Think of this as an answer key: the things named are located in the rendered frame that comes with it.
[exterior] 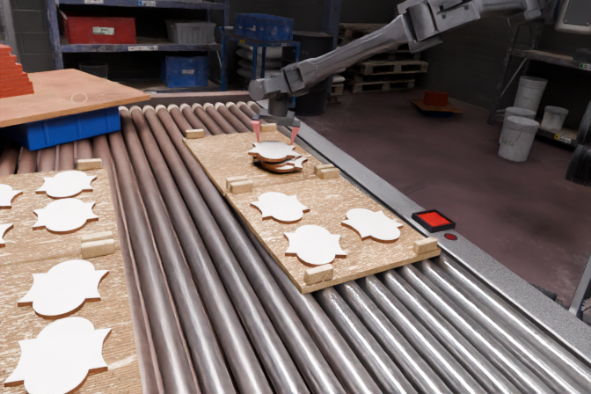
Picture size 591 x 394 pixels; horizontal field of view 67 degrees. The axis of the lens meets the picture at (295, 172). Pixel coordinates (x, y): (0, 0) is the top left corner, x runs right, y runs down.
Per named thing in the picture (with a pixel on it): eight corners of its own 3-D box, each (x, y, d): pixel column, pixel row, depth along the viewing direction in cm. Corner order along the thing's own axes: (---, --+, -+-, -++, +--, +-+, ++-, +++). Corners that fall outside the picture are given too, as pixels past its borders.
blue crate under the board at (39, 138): (75, 110, 169) (71, 83, 165) (123, 130, 153) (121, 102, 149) (-17, 127, 146) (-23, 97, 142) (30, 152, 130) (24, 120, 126)
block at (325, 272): (329, 273, 86) (331, 262, 85) (334, 279, 85) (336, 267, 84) (302, 280, 83) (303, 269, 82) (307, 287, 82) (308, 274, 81)
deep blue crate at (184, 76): (199, 79, 572) (199, 49, 557) (209, 86, 539) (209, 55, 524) (159, 80, 549) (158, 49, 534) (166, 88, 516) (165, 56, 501)
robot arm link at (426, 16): (475, 25, 86) (461, -26, 86) (415, 49, 97) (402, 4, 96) (546, 14, 116) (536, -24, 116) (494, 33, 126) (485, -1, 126)
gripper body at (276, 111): (293, 124, 128) (295, 99, 125) (258, 120, 128) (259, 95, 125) (294, 117, 134) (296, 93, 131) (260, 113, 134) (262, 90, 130)
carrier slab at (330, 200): (339, 179, 131) (339, 174, 130) (440, 255, 98) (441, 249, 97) (224, 198, 114) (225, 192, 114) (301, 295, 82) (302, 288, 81)
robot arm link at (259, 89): (311, 91, 122) (302, 61, 121) (284, 98, 114) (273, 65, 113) (281, 103, 130) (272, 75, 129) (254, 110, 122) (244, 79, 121)
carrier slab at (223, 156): (276, 134, 164) (277, 129, 163) (336, 178, 131) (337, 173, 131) (181, 142, 148) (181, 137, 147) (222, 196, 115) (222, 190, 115)
